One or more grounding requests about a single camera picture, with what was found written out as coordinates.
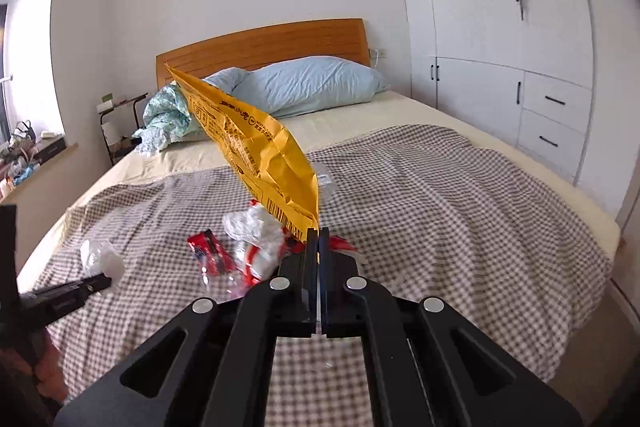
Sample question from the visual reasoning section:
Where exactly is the pile of windowsill clutter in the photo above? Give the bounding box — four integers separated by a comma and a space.
0, 119, 66, 198

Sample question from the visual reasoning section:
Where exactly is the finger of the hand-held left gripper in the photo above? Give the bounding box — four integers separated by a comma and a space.
17, 273, 112, 330

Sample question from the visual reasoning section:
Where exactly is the yellow snack bag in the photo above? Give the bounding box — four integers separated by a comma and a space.
165, 63, 321, 244

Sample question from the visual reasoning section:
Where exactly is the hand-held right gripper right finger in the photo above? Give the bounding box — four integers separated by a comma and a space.
319, 227, 583, 427

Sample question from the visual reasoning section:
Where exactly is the red snack wrapper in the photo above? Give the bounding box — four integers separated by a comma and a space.
187, 229, 236, 278

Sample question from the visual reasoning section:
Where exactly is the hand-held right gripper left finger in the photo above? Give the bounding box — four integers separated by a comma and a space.
52, 227, 321, 427

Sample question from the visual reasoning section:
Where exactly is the checkered blanket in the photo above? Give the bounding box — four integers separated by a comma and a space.
30, 124, 613, 427

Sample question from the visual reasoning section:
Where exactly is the black flat box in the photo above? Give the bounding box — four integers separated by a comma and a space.
35, 134, 67, 165

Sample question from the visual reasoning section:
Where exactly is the black frame bedside table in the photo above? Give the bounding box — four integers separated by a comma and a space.
96, 93, 150, 165

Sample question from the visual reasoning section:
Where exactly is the wooden windowsill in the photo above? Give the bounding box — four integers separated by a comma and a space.
0, 142, 80, 208

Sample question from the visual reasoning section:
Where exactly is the wooden bed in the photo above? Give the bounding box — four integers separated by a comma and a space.
17, 18, 623, 427

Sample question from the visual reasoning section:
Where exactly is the white red wrapper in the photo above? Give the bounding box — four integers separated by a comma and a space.
222, 201, 301, 289

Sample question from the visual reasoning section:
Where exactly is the clear plastic container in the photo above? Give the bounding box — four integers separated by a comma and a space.
312, 163, 339, 198

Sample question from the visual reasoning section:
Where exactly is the green floral quilt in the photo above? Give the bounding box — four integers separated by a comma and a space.
132, 83, 211, 158

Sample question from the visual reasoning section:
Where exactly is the clear plastic bag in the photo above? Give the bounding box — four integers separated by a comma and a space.
80, 238, 125, 293

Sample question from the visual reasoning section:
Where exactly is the white wardrobe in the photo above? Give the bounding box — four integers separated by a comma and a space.
387, 0, 623, 212

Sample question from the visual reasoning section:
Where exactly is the light blue pillow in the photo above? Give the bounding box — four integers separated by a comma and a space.
202, 56, 391, 118

